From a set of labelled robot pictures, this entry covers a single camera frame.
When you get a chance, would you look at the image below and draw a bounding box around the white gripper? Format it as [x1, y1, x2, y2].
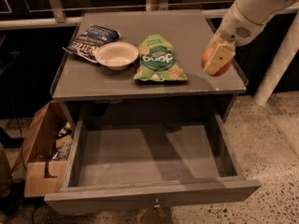
[202, 0, 266, 77]

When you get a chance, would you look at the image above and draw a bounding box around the red apple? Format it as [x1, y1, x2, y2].
[201, 47, 232, 77]

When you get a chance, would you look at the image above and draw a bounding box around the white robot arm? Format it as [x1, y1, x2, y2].
[201, 0, 299, 106]

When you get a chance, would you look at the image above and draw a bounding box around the grey open top drawer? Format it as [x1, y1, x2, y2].
[45, 105, 261, 215]

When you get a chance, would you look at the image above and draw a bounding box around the green snack bag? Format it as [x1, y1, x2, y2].
[134, 35, 188, 82]

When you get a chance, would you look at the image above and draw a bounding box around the grey cabinet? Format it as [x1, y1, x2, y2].
[51, 9, 247, 123]

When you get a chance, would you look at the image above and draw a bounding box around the white paper bowl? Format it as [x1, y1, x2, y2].
[95, 42, 138, 71]

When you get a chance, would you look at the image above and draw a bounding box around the blue chip bag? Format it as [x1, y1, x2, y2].
[64, 25, 121, 63]

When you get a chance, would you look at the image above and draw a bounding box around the metal railing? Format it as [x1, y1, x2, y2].
[0, 0, 299, 32]

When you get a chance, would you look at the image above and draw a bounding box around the wooden box with snacks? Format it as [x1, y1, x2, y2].
[12, 102, 67, 198]

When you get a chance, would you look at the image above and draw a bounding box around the drawer tag handle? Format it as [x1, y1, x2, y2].
[140, 199, 166, 224]

